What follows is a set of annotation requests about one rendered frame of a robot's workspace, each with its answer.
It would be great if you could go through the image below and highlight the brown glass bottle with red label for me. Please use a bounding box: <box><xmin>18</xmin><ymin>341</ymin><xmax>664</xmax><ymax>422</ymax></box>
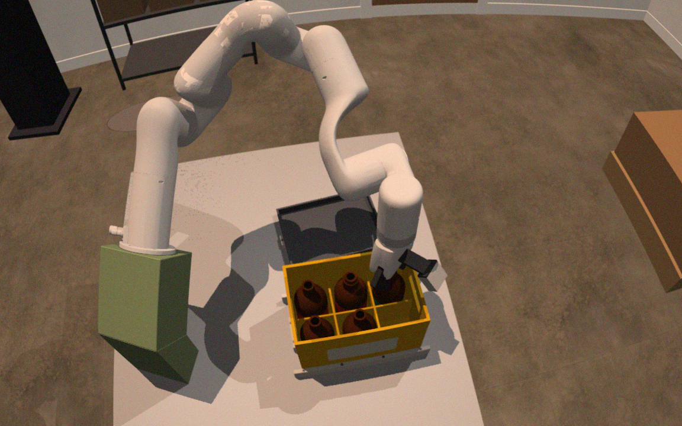
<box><xmin>334</xmin><ymin>271</ymin><xmax>368</xmax><ymax>313</ymax></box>

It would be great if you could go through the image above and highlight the yellow divided crate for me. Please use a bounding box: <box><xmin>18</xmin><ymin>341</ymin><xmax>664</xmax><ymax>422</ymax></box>
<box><xmin>282</xmin><ymin>251</ymin><xmax>430</xmax><ymax>369</ymax></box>

